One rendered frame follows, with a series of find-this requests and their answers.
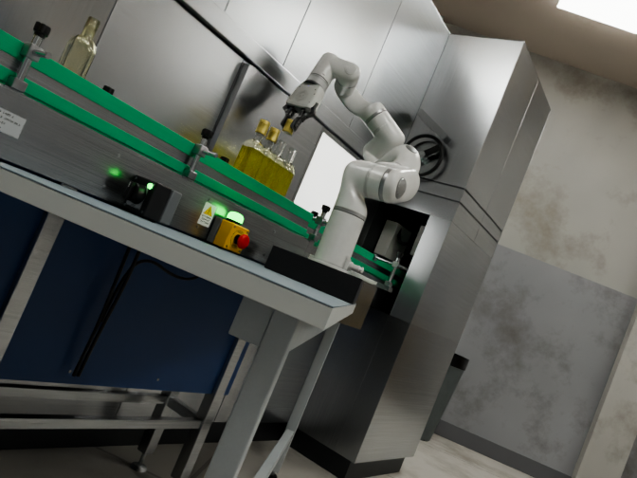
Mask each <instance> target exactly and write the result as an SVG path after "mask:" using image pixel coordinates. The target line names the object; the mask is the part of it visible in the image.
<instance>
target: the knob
mask: <svg viewBox="0 0 637 478"><path fill-rule="evenodd" d="M145 195H146V188H145V186H143V185H141V184H137V183H135V182H134V181H130V182H129V184H128V186H127V189H126V191H125V193H124V195H123V198H124V199H127V200H129V201H131V202H132V203H134V204H139V203H141V202H142V201H143V199H144V198H145Z"/></svg>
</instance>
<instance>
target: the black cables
mask: <svg viewBox="0 0 637 478"><path fill-rule="evenodd" d="M130 250H131V248H130V247H128V248H127V249H126V252H125V254H124V256H123V259H122V261H121V264H120V266H119V269H118V273H117V275H116V278H115V280H114V282H113V284H112V287H111V289H110V292H109V294H108V297H107V299H106V302H105V304H104V306H103V309H102V311H101V313H100V316H99V319H98V321H97V323H96V325H95V328H94V330H93V332H92V334H91V336H90V339H89V341H88V343H87V344H86V346H85V348H84V350H83V352H82V355H81V357H80V359H79V361H78V363H77V365H76V367H75V370H74V372H73V374H72V376H73V377H75V376H76V375H77V377H80V376H81V374H82V370H83V368H84V366H85V364H86V362H87V361H88V359H89V357H90V355H91V353H92V351H93V349H94V347H95V345H96V343H97V341H98V339H99V337H100V334H101V332H102V330H103V328H104V326H105V324H106V323H107V321H108V319H109V317H110V315H111V314H112V312H113V310H114V308H115V306H116V304H117V302H118V299H119V298H120V296H121V294H122V292H123V290H124V288H125V286H126V285H127V283H128V281H129V279H130V276H131V274H132V272H133V270H134V268H135V267H136V266H137V265H139V264H141V263H151V264H154V265H156V266H158V267H159V268H161V269H162V270H163V271H165V272H166V273H168V274H169V275H171V276H173V277H174V278H177V279H180V280H186V281H189V280H195V279H197V278H199V277H198V276H194V277H190V278H185V277H181V276H178V275H175V274H173V273H171V272H170V271H169V270H168V269H166V268H165V267H163V266H162V265H161V264H159V263H157V262H155V261H153V260H148V259H145V260H139V261H138V257H139V255H140V253H141V251H137V252H136V256H135V258H134V261H133V263H132V264H131V267H130V268H129V269H128V270H127V271H126V273H125V274H124V276H123V277H122V279H121V280H120V282H119V284H118V286H117V288H116V285H117V283H118V279H119V276H120V274H121V271H122V270H123V267H124V265H125V262H126V260H127V257H128V255H129V253H130ZM115 288H116V290H115ZM114 290H115V291H114ZM117 293H118V295H117ZM116 295H117V296H116ZM115 297H116V298H115ZM110 306H111V307H110ZM109 308H110V309H109ZM108 310H109V311H108ZM101 322H102V324H101V326H100V323H101ZM99 326H100V329H99ZM98 329H99V331H98ZM97 331H98V333H97ZM96 333H97V335H96ZM95 335H96V337H95ZM94 337H95V338H94ZM92 341H93V342H92ZM91 343H92V344H91ZM90 345H91V346H90ZM89 347H90V348H89ZM88 349H89V350H88ZM87 351H88V352H87ZM86 353H87V354H86ZM80 366H81V367H80ZM79 368H80V369H79Z"/></svg>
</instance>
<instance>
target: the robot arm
mask: <svg viewBox="0 0 637 478"><path fill-rule="evenodd" d="M360 75H361V70H360V68H359V66H358V65H356V64H354V63H352V62H349V61H346V60H343V59H340V58H338V56H337V55H336V54H334V53H331V52H326V53H324V54H323V55H322V56H321V58H320V59H319V61H318V63H317V64H316V66H315V67H314V69H313V70H312V72H311V73H310V75H309V76H308V78H307V79H306V81H304V82H303V83H301V84H300V85H299V86H298V87H297V88H296V89H295V91H294V92H293V93H292V94H291V96H290V97H289V98H288V100H287V101H286V105H285V106H284V107H283V110H284V111H285V117H284V118H283V120H282V122H281V126H282V128H283V127H284V125H285V122H286V120H287V119H292V118H293V117H294V116H295V115H296V114H299V115H298V116H297V117H295V118H294V120H293V121H292V123H291V124H290V127H291V128H292V130H293V131H294V132H296V131H297V130H298V128H299V127H300V124H301V123H302V122H305V120H308V119H309V118H312V117H314V116H315V115H316V111H317V110H318V108H319V106H320V104H321V102H322V100H323V97H324V94H325V91H326V90H327V88H328V86H329V85H330V83H331V82H332V80H333V79H336V80H335V84H334V88H335V91H336V93H337V96H338V97H339V99H340V100H341V102H342V103H343V104H344V106H345V107H346V108H347V109H348V110H349V111H350V112H351V113H353V114H354V115H356V116H357V117H359V118H361V119H362V120H363V122H364V123H365V125H366V126H367V127H368V129H369V130H370V132H371V133H372V135H373V139H372V140H370V141H369V142H368V143H367V144H366V145H365V146H364V147H363V156H364V160H354V161H351V162H349V163H348V164H347V165H346V167H345V169H344V171H343V175H342V179H341V184H340V188H339V192H338V195H337V200H336V203H335V205H334V207H333V209H332V212H331V215H330V217H329V220H328V222H327V225H326V227H325V230H324V232H323V234H322V236H321V239H320V241H319V244H318V248H317V251H316V253H315V256H314V258H312V257H307V258H308V259H311V260H313V261H316V262H318V263H321V264H324V265H326V266H328V267H332V268H335V269H337V270H340V271H342V272H345V273H347V274H350V275H351V273H350V272H348V270H350V271H351V270H353V271H355V272H360V274H361V273H363V270H364V267H360V266H357V265H354V263H353V262H352V260H351V257H352V254H353V251H354V249H355V245H356V242H357V240H358V237H359V234H360V232H361V230H362V228H363V225H364V223H365V220H366V217H367V207H366V204H365V198H366V197H367V198H371V199H374V200H378V201H381V202H385V203H390V204H395V203H401V202H406V201H409V200H411V199H412V198H413V197H414V196H415V195H416V193H417V191H418V188H419V185H420V177H419V175H418V173H419V171H420V166H421V161H420V156H419V154H418V152H417V150H416V149H415V148H414V147H413V146H411V145H408V144H404V142H405V136H404V134H403V133H402V131H401V130H400V128H399V127H398V126H397V124H396V123H395V121H394V120H393V119H392V117H391V115H390V114H389V113H388V111H387V110H386V108H385V107H384V105H383V104H382V103H381V102H374V103H372V102H368V101H366V100H365V99H364V98H363V97H362V96H361V95H360V93H359V92H358V90H357V89H356V86H357V83H358V81H359V78H360ZM290 112H292V113H291V115H290Z"/></svg>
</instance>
